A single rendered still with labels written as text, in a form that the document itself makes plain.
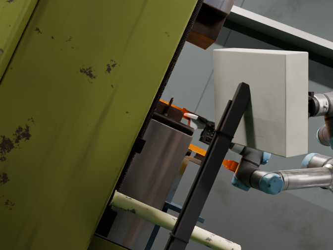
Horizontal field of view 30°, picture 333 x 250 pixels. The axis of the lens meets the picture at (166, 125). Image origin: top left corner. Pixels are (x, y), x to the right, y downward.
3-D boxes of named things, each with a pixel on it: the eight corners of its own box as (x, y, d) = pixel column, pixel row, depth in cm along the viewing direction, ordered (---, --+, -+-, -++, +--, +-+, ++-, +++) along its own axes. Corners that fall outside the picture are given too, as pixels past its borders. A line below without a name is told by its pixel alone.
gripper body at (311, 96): (274, 93, 202) (303, 90, 208) (274, 119, 204) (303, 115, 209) (290, 95, 195) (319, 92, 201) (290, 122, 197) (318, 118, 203)
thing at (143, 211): (233, 258, 201) (239, 243, 201) (237, 261, 196) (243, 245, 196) (108, 204, 197) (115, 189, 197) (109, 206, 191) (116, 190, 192)
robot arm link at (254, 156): (266, 167, 235) (275, 147, 235) (240, 156, 234) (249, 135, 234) (260, 167, 243) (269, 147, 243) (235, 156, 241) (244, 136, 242)
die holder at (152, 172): (134, 238, 253) (178, 139, 257) (142, 254, 216) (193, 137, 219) (6, 183, 248) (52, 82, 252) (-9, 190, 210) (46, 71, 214)
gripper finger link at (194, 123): (180, 125, 231) (202, 135, 233) (186, 110, 232) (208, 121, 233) (178, 125, 234) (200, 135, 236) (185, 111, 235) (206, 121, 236)
